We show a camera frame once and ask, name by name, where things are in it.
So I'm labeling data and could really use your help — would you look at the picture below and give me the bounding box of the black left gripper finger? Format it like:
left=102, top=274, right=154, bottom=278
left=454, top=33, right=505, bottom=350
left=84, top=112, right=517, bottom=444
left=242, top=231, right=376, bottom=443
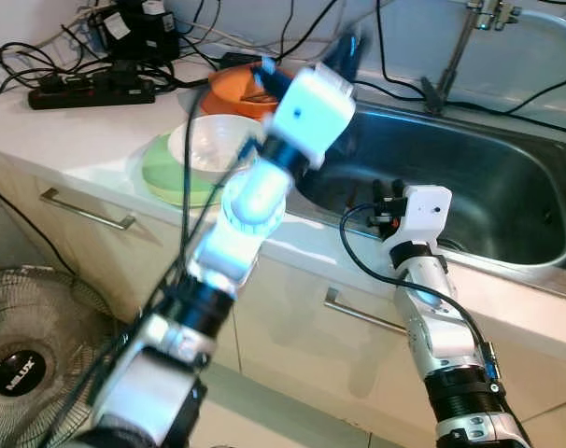
left=322, top=33, right=370, bottom=83
left=253, top=56, right=291, bottom=100

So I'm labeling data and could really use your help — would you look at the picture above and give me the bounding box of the white bowl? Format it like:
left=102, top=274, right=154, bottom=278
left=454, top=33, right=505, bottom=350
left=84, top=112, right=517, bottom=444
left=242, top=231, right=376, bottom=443
left=167, top=114, right=265, bottom=183

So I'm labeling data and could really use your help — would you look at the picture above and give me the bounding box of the green plate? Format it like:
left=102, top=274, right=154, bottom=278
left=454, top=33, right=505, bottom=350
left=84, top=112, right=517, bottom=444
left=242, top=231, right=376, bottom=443
left=141, top=133, right=230, bottom=208

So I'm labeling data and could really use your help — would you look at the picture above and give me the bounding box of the white kitchen cabinet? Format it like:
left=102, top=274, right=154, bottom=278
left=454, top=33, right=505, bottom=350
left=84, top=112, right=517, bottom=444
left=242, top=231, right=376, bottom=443
left=0, top=149, right=566, bottom=448

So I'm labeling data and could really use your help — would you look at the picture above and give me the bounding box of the orange bowl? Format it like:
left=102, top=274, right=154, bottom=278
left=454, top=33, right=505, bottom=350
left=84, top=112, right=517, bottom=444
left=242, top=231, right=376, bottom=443
left=208, top=63, right=293, bottom=118

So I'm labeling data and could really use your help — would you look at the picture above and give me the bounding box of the stainless steel sink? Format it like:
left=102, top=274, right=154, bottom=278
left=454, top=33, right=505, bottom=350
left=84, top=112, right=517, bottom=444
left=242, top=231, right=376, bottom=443
left=292, top=98, right=566, bottom=300

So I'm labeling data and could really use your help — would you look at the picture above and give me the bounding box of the metal faucet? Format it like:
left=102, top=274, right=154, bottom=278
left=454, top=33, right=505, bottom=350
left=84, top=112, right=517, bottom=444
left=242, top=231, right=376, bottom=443
left=421, top=0, right=522, bottom=118

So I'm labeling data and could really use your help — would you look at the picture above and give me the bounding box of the black power adapter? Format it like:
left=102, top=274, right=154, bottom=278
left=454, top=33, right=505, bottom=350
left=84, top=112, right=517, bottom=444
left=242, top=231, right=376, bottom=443
left=92, top=0, right=181, bottom=64

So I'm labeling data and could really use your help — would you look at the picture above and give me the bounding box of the black power strip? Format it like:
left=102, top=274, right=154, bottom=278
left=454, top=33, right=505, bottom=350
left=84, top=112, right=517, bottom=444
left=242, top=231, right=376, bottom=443
left=26, top=70, right=158, bottom=111

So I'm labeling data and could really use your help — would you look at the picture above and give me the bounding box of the grey floor fan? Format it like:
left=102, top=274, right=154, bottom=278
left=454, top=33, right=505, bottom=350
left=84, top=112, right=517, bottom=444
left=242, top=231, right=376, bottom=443
left=0, top=266, right=120, bottom=448

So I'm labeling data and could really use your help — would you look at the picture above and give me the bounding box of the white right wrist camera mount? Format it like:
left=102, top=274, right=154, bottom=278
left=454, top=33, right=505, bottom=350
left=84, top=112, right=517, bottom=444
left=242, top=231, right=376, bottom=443
left=384, top=185, right=454, bottom=245

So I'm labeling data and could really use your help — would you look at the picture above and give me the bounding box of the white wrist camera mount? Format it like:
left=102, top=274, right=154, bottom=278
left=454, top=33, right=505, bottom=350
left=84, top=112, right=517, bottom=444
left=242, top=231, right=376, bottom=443
left=269, top=63, right=357, bottom=169
left=384, top=185, right=454, bottom=245

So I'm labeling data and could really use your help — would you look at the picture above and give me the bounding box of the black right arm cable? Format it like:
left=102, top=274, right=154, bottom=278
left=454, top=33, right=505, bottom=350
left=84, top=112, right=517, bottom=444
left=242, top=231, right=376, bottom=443
left=339, top=203, right=501, bottom=379

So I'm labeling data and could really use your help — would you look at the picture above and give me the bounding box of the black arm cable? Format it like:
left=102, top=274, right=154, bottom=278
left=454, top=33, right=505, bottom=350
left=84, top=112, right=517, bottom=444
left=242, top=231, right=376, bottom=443
left=40, top=135, right=265, bottom=448
left=339, top=203, right=501, bottom=379

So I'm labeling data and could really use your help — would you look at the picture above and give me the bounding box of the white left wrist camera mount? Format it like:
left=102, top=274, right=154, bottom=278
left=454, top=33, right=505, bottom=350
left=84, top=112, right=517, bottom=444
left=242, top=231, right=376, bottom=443
left=269, top=63, right=357, bottom=169

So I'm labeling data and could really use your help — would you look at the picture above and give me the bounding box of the silver drawer handle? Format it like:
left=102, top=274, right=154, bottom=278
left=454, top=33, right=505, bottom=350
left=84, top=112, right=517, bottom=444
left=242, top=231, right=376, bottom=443
left=38, top=187, right=137, bottom=231
left=323, top=287, right=410, bottom=335

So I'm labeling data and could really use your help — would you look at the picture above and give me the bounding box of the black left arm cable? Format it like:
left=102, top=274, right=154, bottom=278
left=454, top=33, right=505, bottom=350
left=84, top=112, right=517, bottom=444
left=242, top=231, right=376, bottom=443
left=40, top=135, right=265, bottom=448

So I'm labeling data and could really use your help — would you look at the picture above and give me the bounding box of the hanging black cable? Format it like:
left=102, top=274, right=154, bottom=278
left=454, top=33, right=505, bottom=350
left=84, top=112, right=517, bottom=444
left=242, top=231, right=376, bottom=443
left=0, top=177, right=78, bottom=281

